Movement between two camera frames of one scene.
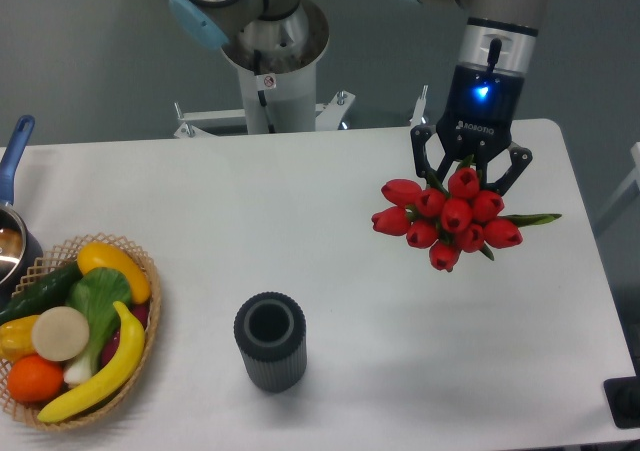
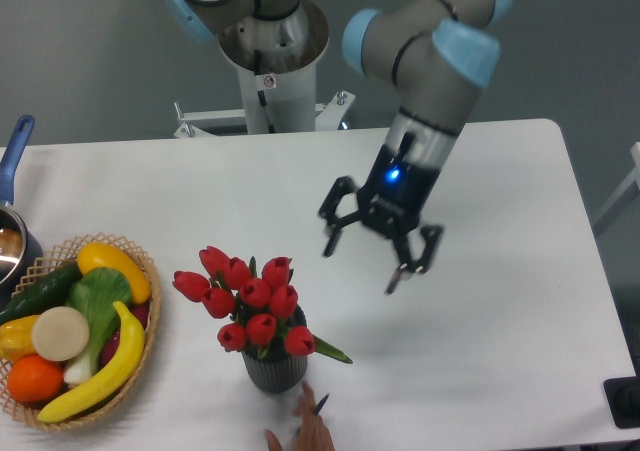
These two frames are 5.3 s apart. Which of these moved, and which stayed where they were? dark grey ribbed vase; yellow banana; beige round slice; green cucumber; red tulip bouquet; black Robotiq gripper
Moved: red tulip bouquet; black Robotiq gripper
Stayed: beige round slice; dark grey ribbed vase; yellow banana; green cucumber
